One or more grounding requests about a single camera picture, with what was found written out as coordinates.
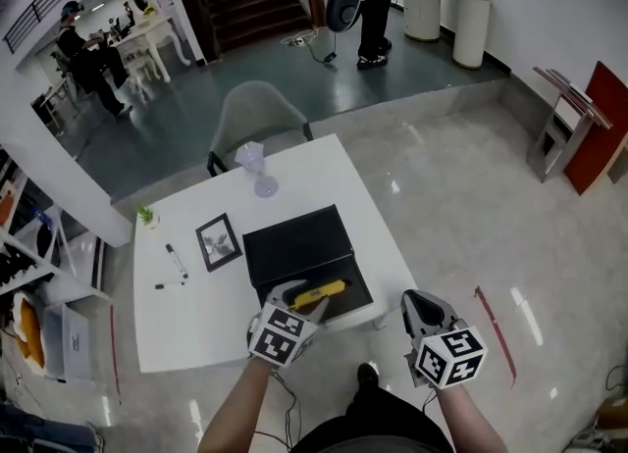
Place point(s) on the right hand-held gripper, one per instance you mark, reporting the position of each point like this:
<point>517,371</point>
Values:
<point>451,355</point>

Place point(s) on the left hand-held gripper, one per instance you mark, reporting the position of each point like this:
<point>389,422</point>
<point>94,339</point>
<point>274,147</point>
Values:
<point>282,338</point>

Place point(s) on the yellow utility knife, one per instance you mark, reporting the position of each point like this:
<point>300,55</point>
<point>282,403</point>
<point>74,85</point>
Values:
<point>316,293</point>

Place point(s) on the black box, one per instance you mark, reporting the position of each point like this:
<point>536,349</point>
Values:
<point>299,250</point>

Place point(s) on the person's left forearm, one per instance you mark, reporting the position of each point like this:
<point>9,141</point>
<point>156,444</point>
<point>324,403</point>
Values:
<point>235,412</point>

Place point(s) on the person's right forearm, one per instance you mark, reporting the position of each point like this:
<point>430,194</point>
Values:
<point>466,417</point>

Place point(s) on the cardboard box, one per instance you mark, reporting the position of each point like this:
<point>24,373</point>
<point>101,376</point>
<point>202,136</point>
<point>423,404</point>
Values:
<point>613,414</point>

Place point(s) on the person's black shoe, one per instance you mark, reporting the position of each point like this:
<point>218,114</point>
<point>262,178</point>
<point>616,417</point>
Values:
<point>368,376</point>

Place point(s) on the person's black clothing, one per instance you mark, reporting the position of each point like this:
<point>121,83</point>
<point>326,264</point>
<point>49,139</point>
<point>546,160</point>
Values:
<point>373,421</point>

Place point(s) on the large black white marker pen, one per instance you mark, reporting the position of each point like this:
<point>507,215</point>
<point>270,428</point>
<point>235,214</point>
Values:
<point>176,261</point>

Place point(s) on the small black white marker pen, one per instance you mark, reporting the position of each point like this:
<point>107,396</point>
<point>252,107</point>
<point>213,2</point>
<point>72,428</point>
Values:
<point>169,286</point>

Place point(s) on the small potted green plant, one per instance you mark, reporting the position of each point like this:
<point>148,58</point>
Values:
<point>147,218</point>

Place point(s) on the grey chair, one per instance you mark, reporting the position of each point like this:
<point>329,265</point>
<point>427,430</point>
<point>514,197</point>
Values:
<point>255,108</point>

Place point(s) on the grey metal stand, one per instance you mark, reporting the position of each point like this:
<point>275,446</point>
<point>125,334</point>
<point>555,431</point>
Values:
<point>564,117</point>

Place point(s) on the clear plastic storage bin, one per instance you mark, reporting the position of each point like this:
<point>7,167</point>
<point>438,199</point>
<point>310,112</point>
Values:
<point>68,343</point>

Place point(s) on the red board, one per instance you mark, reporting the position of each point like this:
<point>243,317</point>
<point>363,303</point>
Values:
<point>596,137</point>

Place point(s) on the black power adapter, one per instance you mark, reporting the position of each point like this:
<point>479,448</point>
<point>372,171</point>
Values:
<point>330,57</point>

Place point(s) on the white power strip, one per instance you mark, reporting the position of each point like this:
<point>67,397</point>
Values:
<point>296,41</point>

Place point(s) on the orange cushion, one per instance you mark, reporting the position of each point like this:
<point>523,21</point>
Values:
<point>29,333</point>

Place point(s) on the white shelf unit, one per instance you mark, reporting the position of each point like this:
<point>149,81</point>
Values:
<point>29,265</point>

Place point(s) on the white curved counter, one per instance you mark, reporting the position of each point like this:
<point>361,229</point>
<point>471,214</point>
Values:
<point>466,19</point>

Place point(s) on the round black device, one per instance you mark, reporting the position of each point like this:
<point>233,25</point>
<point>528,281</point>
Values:
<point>345,5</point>

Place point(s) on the dark wooden staircase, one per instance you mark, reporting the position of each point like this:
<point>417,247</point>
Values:
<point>255,0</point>

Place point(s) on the white dressing table with mirror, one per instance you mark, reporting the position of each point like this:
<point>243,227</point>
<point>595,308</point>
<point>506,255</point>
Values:
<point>147,34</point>

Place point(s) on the black picture frame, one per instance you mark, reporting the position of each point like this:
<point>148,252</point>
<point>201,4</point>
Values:
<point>219,244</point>

